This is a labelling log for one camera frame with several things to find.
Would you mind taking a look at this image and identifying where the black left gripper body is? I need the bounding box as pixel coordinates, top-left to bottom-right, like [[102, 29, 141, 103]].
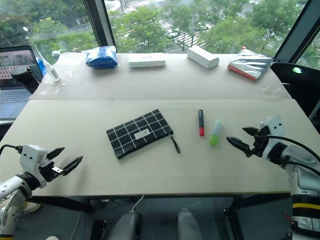
[[39, 161, 64, 185]]

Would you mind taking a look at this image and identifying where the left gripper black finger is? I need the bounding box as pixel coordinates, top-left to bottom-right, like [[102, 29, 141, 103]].
[[60, 155, 84, 177], [46, 147, 66, 160]]

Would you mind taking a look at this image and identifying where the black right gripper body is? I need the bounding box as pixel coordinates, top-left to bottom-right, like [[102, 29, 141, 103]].
[[245, 126, 271, 158]]

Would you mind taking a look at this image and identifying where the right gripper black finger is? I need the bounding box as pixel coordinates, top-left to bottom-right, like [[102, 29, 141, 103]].
[[241, 126, 262, 137], [225, 136, 251, 154]]

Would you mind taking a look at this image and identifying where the black checkered pencil pouch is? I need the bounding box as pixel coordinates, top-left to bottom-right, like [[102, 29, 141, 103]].
[[106, 108, 181, 161]]

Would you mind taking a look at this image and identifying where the laptop computer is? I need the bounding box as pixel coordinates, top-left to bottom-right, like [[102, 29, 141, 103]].
[[0, 44, 45, 121]]

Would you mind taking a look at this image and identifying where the green translucent glue stick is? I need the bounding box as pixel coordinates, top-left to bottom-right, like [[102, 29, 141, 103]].
[[208, 119, 224, 146]]

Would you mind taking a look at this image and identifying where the tan shoe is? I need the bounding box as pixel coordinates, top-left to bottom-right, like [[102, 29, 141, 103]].
[[24, 200, 43, 214]]

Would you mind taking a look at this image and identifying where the red and black pen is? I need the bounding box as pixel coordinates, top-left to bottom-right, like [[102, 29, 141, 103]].
[[198, 108, 206, 137]]

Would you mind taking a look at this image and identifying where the silver and red package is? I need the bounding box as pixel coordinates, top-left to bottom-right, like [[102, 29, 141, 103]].
[[227, 47, 274, 82]]

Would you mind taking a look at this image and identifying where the small white bottle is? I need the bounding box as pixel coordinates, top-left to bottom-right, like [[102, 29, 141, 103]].
[[42, 60, 62, 84]]

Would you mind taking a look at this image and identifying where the black cylindrical desk device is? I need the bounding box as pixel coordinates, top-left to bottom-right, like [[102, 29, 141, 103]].
[[10, 67, 41, 95]]

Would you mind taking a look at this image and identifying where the white rounded-edge box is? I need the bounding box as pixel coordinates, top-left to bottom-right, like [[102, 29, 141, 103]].
[[186, 45, 220, 70]]

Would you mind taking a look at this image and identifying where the blue plastic packet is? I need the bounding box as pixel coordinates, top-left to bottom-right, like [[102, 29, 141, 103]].
[[82, 45, 119, 69]]

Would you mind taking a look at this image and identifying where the flat white rectangular box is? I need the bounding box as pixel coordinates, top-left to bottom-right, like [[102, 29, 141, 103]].
[[127, 52, 167, 69]]

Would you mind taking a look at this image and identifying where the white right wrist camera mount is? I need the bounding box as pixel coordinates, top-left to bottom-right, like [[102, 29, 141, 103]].
[[259, 114, 285, 161]]

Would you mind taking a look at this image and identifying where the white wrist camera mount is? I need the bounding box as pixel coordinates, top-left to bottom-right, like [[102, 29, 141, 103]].
[[19, 144, 49, 189], [259, 114, 285, 161]]

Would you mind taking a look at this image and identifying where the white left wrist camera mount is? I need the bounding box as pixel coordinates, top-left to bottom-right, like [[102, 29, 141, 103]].
[[19, 144, 49, 189]]

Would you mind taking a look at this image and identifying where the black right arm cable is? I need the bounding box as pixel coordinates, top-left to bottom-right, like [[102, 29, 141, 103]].
[[254, 134, 320, 162]]

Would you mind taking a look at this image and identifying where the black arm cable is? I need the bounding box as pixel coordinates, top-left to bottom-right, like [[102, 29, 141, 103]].
[[254, 134, 320, 162], [0, 143, 25, 156]]

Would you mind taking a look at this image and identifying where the black table frame bar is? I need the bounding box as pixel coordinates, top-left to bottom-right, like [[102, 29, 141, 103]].
[[24, 195, 96, 214], [224, 191, 294, 240]]

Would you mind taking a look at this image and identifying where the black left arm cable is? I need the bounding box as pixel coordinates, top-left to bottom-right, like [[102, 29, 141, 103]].
[[0, 143, 25, 156]]

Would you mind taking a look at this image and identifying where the white cable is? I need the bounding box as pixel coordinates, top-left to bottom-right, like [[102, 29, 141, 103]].
[[69, 195, 146, 240]]

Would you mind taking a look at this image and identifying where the dark window frame pillar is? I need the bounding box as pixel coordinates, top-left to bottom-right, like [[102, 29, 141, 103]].
[[83, 0, 117, 54], [273, 0, 320, 64]]

